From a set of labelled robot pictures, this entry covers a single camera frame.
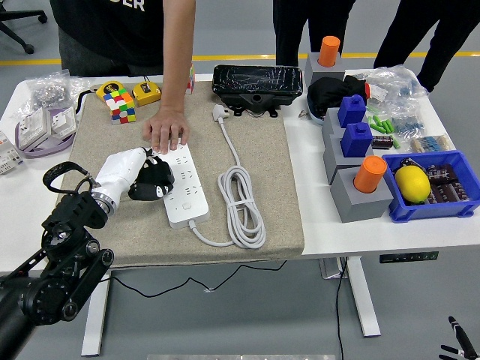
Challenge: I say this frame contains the square yellow tape measure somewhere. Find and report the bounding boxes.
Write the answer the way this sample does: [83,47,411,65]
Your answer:
[131,76,164,107]

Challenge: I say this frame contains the purple tray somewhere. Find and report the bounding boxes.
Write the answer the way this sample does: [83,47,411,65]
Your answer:
[14,106,79,158]

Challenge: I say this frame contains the black hanging cable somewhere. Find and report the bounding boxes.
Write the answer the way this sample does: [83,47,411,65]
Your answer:
[334,258,348,360]

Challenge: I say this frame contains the small black clip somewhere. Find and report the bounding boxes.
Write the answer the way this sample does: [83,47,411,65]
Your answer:
[399,157,425,173]

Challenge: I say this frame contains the white power cord with plug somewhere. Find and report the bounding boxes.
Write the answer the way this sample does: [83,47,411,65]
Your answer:
[189,103,267,249]

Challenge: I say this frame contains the grey-brown mat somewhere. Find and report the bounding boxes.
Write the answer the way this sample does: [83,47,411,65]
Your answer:
[58,80,305,270]

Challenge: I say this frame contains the black table control panel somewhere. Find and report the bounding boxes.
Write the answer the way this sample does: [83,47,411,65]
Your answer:
[379,250,440,265]

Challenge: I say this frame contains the clear bag of screws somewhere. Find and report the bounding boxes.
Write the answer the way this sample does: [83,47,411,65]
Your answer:
[25,69,93,113]

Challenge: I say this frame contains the clear bag of resistors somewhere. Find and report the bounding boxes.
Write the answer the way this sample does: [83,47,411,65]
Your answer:
[408,133,457,154]

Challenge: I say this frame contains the large clear bag blue parts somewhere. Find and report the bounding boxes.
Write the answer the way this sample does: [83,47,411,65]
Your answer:
[361,65,431,102]

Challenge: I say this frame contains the round yellow tape measure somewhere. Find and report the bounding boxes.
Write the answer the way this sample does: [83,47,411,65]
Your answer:
[76,80,128,113]

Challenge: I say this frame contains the black cloth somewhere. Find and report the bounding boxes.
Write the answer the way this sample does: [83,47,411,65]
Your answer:
[307,74,372,121]

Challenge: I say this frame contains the blue block with knob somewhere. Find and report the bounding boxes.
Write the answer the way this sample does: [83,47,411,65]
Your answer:
[337,94,368,129]
[340,121,374,158]

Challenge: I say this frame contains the black office chair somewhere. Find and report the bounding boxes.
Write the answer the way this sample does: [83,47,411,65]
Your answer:
[0,0,49,55]

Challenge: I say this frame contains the grey block with socket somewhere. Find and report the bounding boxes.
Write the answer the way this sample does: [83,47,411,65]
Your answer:
[329,166,395,224]
[322,133,376,185]
[304,51,346,89]
[321,107,348,140]

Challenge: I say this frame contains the white socket box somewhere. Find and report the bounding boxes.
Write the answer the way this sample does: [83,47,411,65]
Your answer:
[18,106,53,149]
[50,106,78,137]

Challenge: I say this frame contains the person's left hand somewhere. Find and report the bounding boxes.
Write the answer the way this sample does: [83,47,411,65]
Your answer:
[142,106,191,155]

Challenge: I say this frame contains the blue plastic bin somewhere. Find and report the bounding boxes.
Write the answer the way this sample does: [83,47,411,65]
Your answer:
[381,149,480,224]

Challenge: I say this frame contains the person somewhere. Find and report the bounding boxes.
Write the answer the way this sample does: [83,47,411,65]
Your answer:
[48,0,168,78]
[272,0,357,68]
[373,0,480,93]

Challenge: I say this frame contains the black plug adapter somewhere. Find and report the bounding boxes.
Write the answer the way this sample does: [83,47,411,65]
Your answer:
[136,155,176,188]

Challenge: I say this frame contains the black wrapped case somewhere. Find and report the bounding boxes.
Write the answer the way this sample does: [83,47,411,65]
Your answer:
[211,64,304,117]

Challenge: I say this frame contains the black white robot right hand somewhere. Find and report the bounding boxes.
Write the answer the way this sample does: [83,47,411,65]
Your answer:
[438,316,480,360]

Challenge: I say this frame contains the white power strip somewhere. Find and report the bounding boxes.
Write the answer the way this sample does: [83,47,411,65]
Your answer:
[160,144,210,229]

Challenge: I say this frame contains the white table leg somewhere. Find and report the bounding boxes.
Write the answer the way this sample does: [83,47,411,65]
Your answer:
[81,271,112,357]
[344,256,383,338]

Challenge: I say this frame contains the white circuit breaker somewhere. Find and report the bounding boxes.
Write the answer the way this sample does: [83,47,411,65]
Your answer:
[0,129,24,176]

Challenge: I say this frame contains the colourful puzzle cube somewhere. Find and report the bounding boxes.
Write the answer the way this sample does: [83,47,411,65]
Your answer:
[185,62,197,95]
[103,88,137,125]

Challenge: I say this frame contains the grey box under table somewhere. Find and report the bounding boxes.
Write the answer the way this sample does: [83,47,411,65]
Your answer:
[318,257,350,281]

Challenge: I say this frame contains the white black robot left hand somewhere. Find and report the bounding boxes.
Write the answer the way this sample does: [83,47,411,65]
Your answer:
[91,146,176,206]

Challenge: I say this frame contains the yellow lemon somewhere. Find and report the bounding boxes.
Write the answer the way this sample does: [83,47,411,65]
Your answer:
[394,165,431,206]

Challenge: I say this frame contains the thin black adapter cord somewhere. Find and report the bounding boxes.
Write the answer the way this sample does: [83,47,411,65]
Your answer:
[108,260,290,300]

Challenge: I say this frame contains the orange cylinder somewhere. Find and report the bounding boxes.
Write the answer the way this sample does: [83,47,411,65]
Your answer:
[353,155,388,195]
[318,35,341,68]

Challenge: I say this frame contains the dark brown capacitor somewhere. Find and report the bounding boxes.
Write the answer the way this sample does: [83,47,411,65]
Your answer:
[370,135,395,150]
[451,182,473,203]
[426,163,459,184]
[430,182,455,206]

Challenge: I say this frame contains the light blue dish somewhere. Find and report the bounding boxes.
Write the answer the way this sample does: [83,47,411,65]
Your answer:
[306,93,326,127]

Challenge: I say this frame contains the small clear bag blue parts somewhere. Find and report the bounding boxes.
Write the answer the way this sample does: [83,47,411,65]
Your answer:
[385,99,428,137]

